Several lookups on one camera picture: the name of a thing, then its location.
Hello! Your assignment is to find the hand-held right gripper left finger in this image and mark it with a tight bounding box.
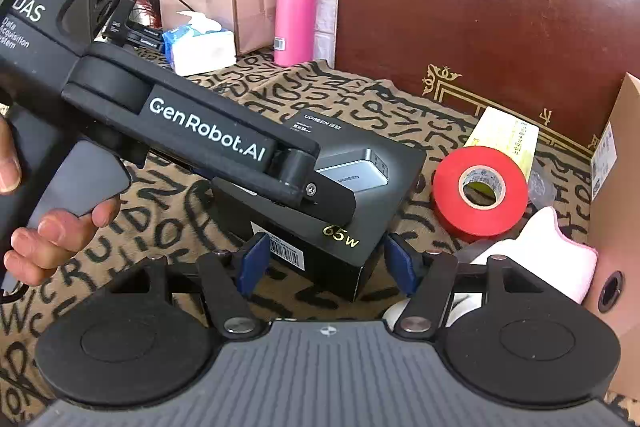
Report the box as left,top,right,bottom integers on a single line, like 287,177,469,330
107,232,273,340

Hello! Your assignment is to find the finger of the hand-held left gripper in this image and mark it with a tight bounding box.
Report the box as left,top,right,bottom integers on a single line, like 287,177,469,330
210,146,359,224

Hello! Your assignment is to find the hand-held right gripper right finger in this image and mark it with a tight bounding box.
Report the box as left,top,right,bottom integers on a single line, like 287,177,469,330
384,232,548,337

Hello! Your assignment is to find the black charger box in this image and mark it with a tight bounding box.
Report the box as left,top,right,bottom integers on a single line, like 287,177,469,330
210,107,428,303

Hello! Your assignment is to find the person's left hand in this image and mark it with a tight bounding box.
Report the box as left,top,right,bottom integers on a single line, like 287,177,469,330
0,116,122,282

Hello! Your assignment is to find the black device on tripod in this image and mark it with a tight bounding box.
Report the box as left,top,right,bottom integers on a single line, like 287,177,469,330
102,0,166,54

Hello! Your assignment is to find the red tape roll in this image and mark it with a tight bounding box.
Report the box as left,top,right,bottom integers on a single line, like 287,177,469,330
432,146,529,244

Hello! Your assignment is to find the dark red tassel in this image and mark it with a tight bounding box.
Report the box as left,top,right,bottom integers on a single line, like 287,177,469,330
131,0,163,30

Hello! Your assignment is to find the blue floral tissue pack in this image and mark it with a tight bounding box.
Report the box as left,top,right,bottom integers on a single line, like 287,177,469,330
162,11,237,76

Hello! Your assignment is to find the white and pink glove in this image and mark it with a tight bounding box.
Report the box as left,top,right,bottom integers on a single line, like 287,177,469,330
390,206,599,328

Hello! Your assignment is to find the small clear plastic bag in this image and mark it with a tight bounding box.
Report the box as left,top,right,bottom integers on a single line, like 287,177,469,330
527,157,558,210

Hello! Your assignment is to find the yellow carton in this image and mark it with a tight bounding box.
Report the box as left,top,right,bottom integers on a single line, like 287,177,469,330
462,106,541,180

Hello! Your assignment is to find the pink thermos bottle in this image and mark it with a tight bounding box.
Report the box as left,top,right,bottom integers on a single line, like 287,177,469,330
273,0,335,68

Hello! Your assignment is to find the brown cardboard box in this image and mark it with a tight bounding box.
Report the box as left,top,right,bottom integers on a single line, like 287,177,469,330
582,73,640,400

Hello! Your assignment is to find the dark brown wooden board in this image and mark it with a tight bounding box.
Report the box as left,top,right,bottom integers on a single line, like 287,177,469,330
334,0,640,152

